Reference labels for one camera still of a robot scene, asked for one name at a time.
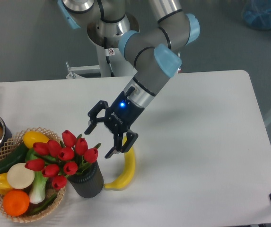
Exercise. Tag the green white bok choy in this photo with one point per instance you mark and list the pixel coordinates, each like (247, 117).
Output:
(37, 191)

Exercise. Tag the white round radish slice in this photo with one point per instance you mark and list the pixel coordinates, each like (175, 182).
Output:
(19, 177)

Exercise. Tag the yellow banana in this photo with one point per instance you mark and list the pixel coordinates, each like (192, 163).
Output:
(126, 177)

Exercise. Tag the yellow lemon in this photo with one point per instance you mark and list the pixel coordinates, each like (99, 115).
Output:
(32, 137)

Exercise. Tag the woven wicker basket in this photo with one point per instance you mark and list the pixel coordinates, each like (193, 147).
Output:
(10, 146)

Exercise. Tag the green chili pepper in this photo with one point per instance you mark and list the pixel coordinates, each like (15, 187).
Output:
(43, 206)

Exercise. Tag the blue plastic bag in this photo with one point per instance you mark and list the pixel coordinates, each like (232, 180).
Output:
(257, 14)

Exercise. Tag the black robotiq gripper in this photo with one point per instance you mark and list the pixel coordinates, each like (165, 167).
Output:
(118, 119)

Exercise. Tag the red tulip bouquet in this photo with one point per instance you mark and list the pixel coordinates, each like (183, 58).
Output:
(59, 160)

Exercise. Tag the dark green cucumber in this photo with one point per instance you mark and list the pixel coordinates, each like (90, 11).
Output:
(15, 157)

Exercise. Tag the yellow bell pepper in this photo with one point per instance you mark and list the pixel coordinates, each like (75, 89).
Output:
(5, 187)

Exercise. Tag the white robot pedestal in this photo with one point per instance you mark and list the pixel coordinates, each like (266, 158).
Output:
(107, 61)

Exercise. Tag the dark grey ribbed vase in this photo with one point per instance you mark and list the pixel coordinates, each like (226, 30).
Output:
(89, 184)

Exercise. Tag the orange fruit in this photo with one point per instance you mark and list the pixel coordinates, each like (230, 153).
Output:
(16, 202)

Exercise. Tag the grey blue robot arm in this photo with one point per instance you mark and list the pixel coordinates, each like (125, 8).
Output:
(152, 55)

